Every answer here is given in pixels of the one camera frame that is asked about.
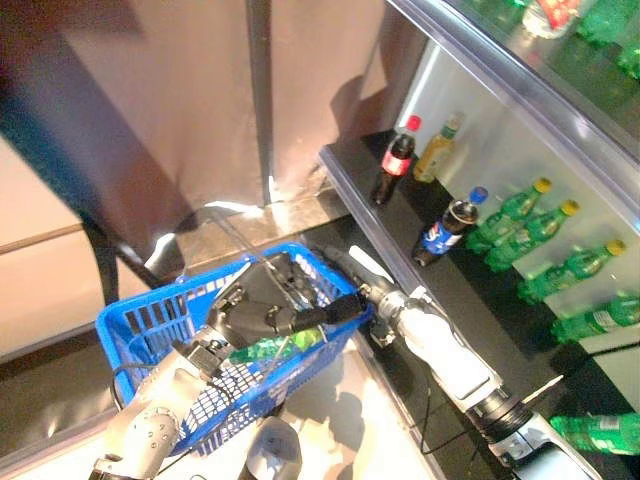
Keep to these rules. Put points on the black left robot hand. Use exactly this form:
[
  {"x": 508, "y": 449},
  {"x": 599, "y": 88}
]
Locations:
[{"x": 260, "y": 305}]

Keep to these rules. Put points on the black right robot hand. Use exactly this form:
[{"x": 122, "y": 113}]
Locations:
[{"x": 345, "y": 307}]

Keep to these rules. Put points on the blue plastic shopping basket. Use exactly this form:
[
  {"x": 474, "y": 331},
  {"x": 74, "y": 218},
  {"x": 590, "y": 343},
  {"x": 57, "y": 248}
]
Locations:
[{"x": 107, "y": 330}]

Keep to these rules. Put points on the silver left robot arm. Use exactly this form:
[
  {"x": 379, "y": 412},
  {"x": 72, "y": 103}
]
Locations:
[{"x": 150, "y": 430}]

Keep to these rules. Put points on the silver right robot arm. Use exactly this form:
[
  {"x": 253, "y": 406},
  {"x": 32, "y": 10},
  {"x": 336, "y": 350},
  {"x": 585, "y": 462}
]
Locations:
[{"x": 440, "y": 345}]

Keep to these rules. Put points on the black base shelf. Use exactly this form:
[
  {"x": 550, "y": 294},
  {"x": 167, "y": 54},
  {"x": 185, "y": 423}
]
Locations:
[{"x": 400, "y": 380}]

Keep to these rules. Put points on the cola bottle blue label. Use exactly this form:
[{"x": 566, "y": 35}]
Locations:
[{"x": 442, "y": 235}]

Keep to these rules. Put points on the silver left robot leg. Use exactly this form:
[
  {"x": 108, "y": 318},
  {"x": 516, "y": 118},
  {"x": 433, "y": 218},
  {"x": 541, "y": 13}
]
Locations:
[{"x": 275, "y": 445}]

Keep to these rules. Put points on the cola bottle red label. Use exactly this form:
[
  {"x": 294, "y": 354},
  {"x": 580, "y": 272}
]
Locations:
[{"x": 395, "y": 162}]

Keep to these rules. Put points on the small yellow tea bottle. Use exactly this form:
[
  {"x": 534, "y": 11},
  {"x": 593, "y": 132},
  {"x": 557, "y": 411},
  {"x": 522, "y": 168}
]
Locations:
[{"x": 435, "y": 150}]

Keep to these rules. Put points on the green plastic bottle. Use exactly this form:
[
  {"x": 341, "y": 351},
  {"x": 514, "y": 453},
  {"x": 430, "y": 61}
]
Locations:
[
  {"x": 600, "y": 25},
  {"x": 515, "y": 2}
]

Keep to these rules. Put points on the water bottle red label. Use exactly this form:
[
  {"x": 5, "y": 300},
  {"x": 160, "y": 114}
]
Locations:
[{"x": 555, "y": 12}]

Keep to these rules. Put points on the black shelf board clear rail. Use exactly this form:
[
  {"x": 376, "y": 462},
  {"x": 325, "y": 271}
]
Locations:
[
  {"x": 400, "y": 230},
  {"x": 575, "y": 75}
]

